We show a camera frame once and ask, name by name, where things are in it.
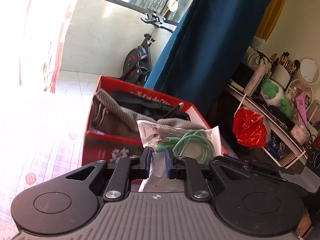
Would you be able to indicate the white spray bottle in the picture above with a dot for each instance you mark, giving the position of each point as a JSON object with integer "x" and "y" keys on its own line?
{"x": 255, "y": 79}

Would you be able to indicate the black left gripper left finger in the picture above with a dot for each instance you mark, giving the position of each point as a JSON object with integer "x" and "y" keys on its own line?
{"x": 70, "y": 201}

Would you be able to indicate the green white plush toy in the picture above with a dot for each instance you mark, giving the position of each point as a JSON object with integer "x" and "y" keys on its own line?
{"x": 274, "y": 95}

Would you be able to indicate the black exercise bike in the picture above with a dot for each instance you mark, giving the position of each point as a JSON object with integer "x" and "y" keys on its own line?
{"x": 137, "y": 64}

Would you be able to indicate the round vanity mirror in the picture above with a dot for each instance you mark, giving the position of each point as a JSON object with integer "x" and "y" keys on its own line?
{"x": 309, "y": 70}

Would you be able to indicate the dark blue curtain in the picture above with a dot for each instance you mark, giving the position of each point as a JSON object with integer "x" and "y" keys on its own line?
{"x": 205, "y": 49}

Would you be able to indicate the grey drawstring bag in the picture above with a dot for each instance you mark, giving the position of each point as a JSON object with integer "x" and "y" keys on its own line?
{"x": 253, "y": 58}

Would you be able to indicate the white wire shelf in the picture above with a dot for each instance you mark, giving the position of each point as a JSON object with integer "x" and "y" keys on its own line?
{"x": 294, "y": 152}

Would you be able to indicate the pink printed curtain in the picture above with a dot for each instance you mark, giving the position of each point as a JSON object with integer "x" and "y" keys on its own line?
{"x": 32, "y": 38}

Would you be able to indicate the black fabric cap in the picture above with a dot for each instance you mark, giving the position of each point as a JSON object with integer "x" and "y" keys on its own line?
{"x": 155, "y": 110}

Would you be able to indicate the red strawberry cardboard box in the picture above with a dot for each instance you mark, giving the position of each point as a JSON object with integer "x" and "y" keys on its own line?
{"x": 98, "y": 145}

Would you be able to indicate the grey knitted cloth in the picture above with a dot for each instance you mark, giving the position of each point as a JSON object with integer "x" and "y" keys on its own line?
{"x": 111, "y": 118}

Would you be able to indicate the red plastic bag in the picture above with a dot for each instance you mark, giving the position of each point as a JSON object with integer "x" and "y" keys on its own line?
{"x": 250, "y": 128}

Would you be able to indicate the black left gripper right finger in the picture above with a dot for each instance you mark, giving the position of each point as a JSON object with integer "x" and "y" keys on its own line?
{"x": 247, "y": 203}

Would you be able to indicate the white brush holder cup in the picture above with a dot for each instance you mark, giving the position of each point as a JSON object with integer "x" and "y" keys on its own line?
{"x": 281, "y": 76}

